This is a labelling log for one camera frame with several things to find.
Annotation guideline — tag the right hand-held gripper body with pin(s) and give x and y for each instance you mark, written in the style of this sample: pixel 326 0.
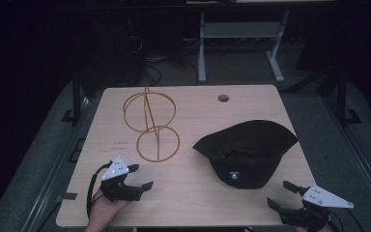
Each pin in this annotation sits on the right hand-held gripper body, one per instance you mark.
pixel 306 217

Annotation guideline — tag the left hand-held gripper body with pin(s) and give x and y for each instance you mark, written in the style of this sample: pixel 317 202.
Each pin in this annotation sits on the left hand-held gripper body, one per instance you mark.
pixel 122 191

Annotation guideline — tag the black cap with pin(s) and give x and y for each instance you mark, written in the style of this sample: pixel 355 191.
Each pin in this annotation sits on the black cap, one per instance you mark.
pixel 248 145

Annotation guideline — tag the person's right hand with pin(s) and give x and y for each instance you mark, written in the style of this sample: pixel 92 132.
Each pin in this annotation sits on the person's right hand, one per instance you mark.
pixel 328 229

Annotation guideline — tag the person's left hand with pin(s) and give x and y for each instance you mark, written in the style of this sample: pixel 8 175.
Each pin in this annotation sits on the person's left hand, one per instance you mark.
pixel 103 214

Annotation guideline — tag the black tape strip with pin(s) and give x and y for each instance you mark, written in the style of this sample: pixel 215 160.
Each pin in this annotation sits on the black tape strip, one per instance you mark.
pixel 69 196

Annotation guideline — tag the black metal stand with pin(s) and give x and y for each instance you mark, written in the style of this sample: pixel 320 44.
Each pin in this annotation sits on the black metal stand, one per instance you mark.
pixel 76 96
pixel 342 96

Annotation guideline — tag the grey table grommet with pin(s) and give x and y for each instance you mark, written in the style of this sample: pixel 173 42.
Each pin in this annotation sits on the grey table grommet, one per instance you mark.
pixel 223 98

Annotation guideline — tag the grey metal frame stand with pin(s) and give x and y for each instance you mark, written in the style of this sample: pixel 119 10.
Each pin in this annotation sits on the grey metal frame stand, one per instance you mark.
pixel 241 29

